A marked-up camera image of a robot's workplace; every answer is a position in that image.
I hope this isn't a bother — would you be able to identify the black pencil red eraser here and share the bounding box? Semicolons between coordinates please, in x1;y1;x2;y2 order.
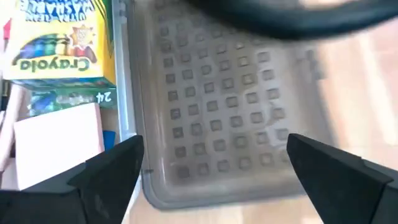
2;17;12;40

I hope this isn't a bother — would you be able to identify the white square paper pad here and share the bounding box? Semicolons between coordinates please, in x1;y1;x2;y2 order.
12;102;106;191

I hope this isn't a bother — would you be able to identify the black looped cable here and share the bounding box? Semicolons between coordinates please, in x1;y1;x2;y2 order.
185;0;398;40

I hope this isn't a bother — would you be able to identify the yellow green crayon box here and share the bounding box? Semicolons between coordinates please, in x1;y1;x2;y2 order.
2;0;118;118

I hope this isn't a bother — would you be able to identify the clear plastic pencil case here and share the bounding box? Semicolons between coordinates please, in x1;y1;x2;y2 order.
0;0;332;211

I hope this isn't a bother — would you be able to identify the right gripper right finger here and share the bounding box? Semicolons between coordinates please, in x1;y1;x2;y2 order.
287;133;398;224

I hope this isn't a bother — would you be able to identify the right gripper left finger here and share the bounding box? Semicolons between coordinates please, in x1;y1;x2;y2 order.
0;134;145;224

